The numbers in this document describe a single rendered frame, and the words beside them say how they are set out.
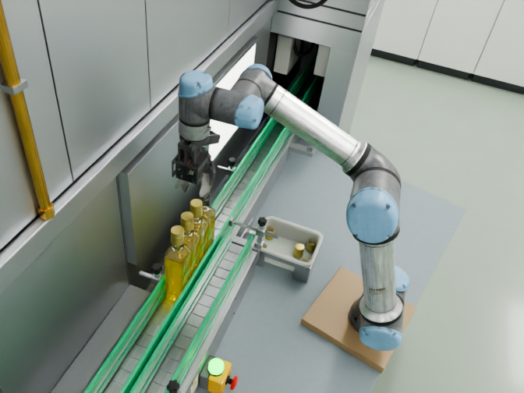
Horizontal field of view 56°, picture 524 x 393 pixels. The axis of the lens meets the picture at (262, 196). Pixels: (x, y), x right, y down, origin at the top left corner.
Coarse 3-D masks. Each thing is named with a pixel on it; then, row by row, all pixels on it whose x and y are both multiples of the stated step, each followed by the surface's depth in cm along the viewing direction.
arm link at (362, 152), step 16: (256, 64) 122; (256, 80) 116; (272, 80) 120; (272, 96) 118; (288, 96) 119; (272, 112) 120; (288, 112) 119; (304, 112) 120; (288, 128) 123; (304, 128) 120; (320, 128) 120; (336, 128) 122; (320, 144) 122; (336, 144) 121; (352, 144) 122; (368, 144) 123; (336, 160) 124; (352, 160) 122; (368, 160) 121; (384, 160) 121; (352, 176) 124
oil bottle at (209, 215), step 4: (212, 208) 147; (204, 212) 145; (208, 212) 145; (212, 212) 147; (204, 216) 145; (208, 216) 145; (212, 216) 147; (208, 220) 145; (212, 220) 148; (208, 224) 146; (212, 224) 150; (208, 228) 148; (212, 228) 151; (208, 232) 149; (212, 232) 153; (208, 236) 150; (212, 236) 154; (208, 240) 151; (212, 240) 156; (208, 244) 153; (208, 248) 154
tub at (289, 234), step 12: (276, 228) 184; (288, 228) 182; (300, 228) 180; (264, 240) 183; (276, 240) 184; (288, 240) 184; (300, 240) 183; (264, 252) 170; (276, 252) 170; (288, 252) 180; (300, 264) 168
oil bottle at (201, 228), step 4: (204, 220) 143; (196, 224) 141; (200, 224) 141; (204, 224) 143; (196, 228) 141; (200, 228) 141; (204, 228) 143; (196, 232) 141; (200, 232) 141; (204, 232) 144; (200, 236) 142; (204, 236) 146; (200, 240) 143; (204, 240) 147; (200, 244) 144; (204, 244) 148; (200, 248) 146; (204, 248) 150; (200, 252) 147; (204, 252) 151; (200, 256) 148; (200, 260) 150
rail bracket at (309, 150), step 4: (292, 144) 215; (296, 144) 215; (300, 144) 215; (292, 148) 213; (296, 148) 213; (300, 148) 213; (304, 148) 214; (308, 148) 211; (312, 148) 211; (288, 152) 215; (296, 152) 214; (300, 152) 213; (304, 152) 212; (308, 152) 212; (312, 152) 212; (288, 156) 217; (312, 156) 212
